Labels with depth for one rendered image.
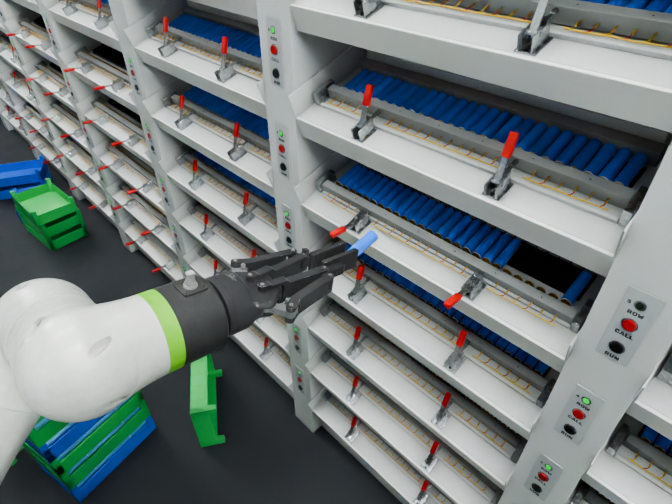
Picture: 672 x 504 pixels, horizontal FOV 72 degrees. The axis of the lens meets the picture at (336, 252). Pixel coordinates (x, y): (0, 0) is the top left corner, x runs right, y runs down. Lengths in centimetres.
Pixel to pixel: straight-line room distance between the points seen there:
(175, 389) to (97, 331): 145
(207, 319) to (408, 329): 59
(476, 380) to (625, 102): 57
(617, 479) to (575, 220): 45
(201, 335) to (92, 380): 11
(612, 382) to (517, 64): 45
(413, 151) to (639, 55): 34
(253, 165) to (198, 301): 72
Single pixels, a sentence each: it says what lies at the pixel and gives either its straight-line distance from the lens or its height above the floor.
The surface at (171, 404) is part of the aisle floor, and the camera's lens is 189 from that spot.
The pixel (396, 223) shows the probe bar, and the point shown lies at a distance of 91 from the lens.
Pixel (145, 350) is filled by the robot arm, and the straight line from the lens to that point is 50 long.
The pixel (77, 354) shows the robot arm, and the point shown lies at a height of 117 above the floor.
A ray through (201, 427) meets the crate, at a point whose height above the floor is 12.
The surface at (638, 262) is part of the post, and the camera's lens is 66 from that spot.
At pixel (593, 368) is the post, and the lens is 78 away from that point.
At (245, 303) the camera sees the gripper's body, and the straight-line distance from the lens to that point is 55.
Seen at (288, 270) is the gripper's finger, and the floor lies 108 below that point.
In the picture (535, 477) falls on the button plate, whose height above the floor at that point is 64.
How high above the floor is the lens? 149
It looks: 38 degrees down
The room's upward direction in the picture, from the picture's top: straight up
